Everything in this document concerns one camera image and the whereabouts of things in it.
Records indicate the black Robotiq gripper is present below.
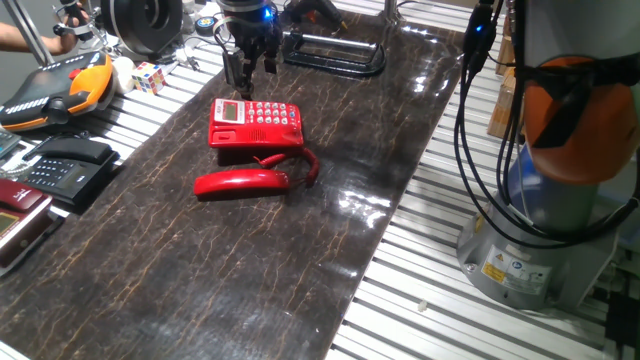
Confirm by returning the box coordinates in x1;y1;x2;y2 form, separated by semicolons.
215;0;284;101

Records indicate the black hand-held handle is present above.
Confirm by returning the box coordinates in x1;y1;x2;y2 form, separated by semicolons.
51;0;109;45

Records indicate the person's bare forearm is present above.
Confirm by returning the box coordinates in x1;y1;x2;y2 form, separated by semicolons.
0;21;64;56

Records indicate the black telephone handset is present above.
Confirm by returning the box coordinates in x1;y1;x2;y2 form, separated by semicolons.
34;136;114;166

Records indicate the black telephone base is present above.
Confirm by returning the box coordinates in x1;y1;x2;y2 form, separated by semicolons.
19;149;121;208

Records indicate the dark red telephone handset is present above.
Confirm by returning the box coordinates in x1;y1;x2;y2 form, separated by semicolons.
0;178;46;213

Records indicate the dark red telephone base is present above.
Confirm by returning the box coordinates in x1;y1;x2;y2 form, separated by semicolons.
0;197;65;279

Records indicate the person's bare hand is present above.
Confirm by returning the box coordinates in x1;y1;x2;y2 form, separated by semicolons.
54;3;92;55

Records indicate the small black tape roll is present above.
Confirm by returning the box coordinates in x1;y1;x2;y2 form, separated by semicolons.
193;15;220;37

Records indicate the black glue gun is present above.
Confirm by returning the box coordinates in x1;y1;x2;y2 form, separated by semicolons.
284;0;349;31

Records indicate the Rubik's cube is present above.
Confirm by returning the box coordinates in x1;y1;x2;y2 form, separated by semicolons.
130;60;167;96

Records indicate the large black spool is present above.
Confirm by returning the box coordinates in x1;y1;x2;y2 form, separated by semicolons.
99;0;184;56

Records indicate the white round object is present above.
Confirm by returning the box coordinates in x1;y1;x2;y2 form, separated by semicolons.
111;55;137;95

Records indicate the black orange teach pendant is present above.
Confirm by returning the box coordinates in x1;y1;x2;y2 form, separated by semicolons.
0;49;117;133

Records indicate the dark marble pattern mat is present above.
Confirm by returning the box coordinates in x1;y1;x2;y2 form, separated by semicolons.
0;9;466;360

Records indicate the slanted metal pole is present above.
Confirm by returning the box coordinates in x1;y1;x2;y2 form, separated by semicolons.
2;0;54;67

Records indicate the small wooden block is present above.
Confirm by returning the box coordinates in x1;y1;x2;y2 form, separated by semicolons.
494;32;516;76

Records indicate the large wooden block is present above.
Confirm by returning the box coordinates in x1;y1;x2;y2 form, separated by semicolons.
487;67;524;141

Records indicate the grey keypad device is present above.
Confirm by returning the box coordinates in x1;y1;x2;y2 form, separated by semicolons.
0;129;22;159

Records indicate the upright metal post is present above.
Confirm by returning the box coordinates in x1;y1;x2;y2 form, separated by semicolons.
382;0;404;24

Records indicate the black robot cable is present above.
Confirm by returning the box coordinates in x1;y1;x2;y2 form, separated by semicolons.
493;0;527;207

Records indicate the white coiled phone cord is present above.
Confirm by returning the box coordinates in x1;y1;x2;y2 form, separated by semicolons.
0;142;42;179

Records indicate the black strap on robot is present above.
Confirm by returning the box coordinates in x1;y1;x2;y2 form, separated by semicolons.
517;52;640;150

